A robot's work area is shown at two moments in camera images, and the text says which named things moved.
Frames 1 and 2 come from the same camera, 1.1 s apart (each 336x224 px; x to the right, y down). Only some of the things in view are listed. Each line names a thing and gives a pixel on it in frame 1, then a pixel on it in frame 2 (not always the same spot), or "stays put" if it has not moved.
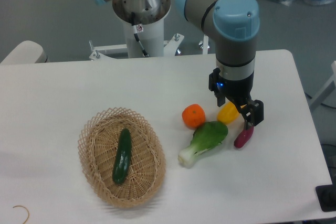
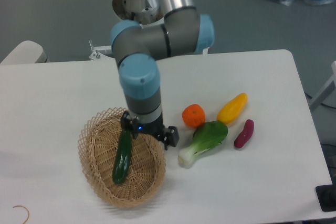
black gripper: x=238 y=91 → x=155 y=128
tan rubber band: x=26 y=209 stays put
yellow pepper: x=228 y=113 stays put
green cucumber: x=123 y=158 stays put
